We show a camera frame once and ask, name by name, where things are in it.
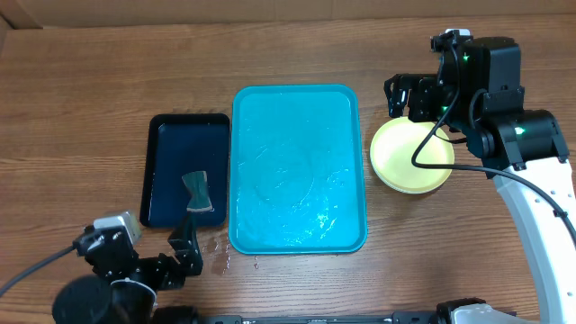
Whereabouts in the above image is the black plastic tray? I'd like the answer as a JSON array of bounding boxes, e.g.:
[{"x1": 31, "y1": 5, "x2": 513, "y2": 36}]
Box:
[{"x1": 139, "y1": 113, "x2": 230, "y2": 229}]

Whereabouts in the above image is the teal plastic tray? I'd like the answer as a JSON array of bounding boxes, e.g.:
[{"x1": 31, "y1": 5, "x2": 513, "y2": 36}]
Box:
[{"x1": 229, "y1": 84, "x2": 368, "y2": 255}]

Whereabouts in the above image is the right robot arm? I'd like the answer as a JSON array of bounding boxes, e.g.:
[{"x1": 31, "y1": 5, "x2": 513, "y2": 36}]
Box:
[{"x1": 383, "y1": 30, "x2": 575, "y2": 323}]

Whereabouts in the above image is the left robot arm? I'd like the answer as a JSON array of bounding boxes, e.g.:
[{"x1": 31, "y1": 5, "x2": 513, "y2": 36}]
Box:
[{"x1": 52, "y1": 211, "x2": 203, "y2": 323}]

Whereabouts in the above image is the green scouring sponge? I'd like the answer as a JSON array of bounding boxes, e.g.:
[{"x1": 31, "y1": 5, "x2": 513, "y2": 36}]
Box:
[{"x1": 182, "y1": 171, "x2": 213, "y2": 212}]

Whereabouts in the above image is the yellow-green plate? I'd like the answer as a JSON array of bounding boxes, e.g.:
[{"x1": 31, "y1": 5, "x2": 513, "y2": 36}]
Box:
[{"x1": 370, "y1": 117, "x2": 451, "y2": 194}]

